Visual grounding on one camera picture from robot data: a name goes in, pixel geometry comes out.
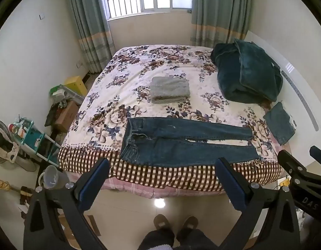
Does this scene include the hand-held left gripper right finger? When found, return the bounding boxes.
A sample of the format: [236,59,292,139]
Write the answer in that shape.
[215,157,301,250]

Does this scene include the blue denim pants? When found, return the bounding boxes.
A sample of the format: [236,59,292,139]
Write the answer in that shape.
[119,117,260,167]

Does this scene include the teal storage rack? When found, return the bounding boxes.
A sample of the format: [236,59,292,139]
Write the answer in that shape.
[9,118,62,167]

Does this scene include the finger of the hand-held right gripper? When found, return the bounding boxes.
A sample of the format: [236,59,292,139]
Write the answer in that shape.
[310,146,321,166]
[277,150,307,179]

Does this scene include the folded blue jeans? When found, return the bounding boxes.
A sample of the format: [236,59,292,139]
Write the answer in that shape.
[263,101,296,146]

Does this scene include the person's left slipper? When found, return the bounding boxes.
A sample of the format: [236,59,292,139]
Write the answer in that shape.
[153,214,174,236]

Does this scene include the white headboard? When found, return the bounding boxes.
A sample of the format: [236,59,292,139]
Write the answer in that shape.
[244,30,320,132]

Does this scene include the folded grey blanket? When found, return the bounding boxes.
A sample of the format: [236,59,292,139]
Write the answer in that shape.
[150,76,190,104]

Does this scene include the bed with floral sheet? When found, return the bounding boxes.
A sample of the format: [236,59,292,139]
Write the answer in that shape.
[58,44,283,199]

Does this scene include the white standing fan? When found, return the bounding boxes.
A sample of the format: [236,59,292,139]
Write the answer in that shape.
[0,119,20,165]

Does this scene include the brown striped cloth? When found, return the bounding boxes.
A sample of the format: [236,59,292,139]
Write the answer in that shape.
[19,186,33,206]

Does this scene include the person's slipper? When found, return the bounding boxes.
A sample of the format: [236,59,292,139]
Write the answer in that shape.
[153,214,174,236]
[177,216,199,236]

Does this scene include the person's left leg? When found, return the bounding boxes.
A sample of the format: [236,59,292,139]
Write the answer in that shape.
[142,229,176,250]

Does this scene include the person's leg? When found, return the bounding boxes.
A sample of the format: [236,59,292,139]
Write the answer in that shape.
[142,229,176,250]
[176,229,219,250]

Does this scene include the brown cardboard box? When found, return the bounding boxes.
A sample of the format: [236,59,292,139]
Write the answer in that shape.
[55,101,79,133]

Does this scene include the person's right leg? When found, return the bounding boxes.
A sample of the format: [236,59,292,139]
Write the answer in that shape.
[176,229,219,250]

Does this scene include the dark green plush blanket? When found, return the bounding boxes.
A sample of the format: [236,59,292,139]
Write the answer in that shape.
[211,39,283,103]

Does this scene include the person's right slipper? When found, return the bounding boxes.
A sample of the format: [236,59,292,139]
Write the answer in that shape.
[177,216,199,236]

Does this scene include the yellow box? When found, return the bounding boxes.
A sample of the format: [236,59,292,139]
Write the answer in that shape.
[64,76,88,97]

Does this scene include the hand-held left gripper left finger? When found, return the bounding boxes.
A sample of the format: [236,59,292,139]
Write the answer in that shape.
[23,157,110,250]

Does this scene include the white plastic bucket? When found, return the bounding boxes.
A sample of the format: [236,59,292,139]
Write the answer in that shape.
[39,165,62,189]

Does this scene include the flat cardboard sheet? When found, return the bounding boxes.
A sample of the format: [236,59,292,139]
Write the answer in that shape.
[58,213,102,243]

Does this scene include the clear bin with green lid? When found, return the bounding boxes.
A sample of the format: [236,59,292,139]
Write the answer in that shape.
[49,85,84,105]

